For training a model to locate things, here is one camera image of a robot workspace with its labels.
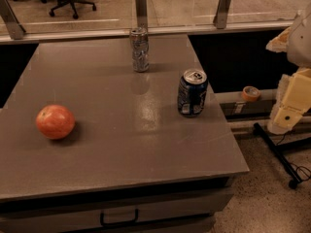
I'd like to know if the left metal glass bracket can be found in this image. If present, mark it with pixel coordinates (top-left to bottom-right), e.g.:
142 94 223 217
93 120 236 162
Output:
0 0 26 40

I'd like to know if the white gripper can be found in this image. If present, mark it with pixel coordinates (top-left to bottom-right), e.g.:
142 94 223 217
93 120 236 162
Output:
265 27 311 135

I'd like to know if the metal glass bracket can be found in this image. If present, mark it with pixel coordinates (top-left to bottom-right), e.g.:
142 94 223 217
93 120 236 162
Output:
0 0 26 40
213 0 231 29
135 0 148 29

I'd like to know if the black drawer handle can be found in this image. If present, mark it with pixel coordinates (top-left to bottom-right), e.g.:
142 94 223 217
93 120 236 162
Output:
99 209 139 228

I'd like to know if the orange tape roll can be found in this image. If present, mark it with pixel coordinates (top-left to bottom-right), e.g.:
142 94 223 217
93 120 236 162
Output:
242 86 260 102

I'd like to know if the silver soda can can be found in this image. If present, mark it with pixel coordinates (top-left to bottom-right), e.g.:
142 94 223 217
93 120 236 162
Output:
129 27 149 72

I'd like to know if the middle metal glass bracket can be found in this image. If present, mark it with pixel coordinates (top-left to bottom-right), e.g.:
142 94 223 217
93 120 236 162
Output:
135 0 148 29

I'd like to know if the blue pepsi can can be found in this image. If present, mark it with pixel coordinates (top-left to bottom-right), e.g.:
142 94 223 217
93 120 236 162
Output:
177 69 208 117

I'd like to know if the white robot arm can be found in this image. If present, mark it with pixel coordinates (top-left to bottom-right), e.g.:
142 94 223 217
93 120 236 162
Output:
266 4 311 135

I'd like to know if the right metal glass bracket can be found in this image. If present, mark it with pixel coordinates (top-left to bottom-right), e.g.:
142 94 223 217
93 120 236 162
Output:
213 0 231 29

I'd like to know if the red apple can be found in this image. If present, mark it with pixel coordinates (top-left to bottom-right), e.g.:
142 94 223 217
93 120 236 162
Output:
36 105 76 140

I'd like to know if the black wheeled stand base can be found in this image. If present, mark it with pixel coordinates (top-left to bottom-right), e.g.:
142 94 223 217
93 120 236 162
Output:
254 123 311 189

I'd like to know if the black cable on floor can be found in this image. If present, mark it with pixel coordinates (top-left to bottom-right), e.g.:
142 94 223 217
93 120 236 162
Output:
275 131 311 183

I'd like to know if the grey cabinet drawer front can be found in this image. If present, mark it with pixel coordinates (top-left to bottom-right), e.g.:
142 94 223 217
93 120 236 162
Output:
0 187 233 233

